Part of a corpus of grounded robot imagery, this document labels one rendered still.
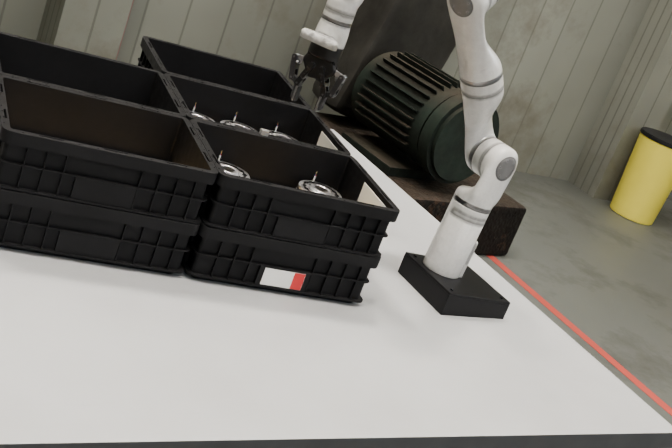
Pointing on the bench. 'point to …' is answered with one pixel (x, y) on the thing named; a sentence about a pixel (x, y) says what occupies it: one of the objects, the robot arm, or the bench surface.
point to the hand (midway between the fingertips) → (307, 100)
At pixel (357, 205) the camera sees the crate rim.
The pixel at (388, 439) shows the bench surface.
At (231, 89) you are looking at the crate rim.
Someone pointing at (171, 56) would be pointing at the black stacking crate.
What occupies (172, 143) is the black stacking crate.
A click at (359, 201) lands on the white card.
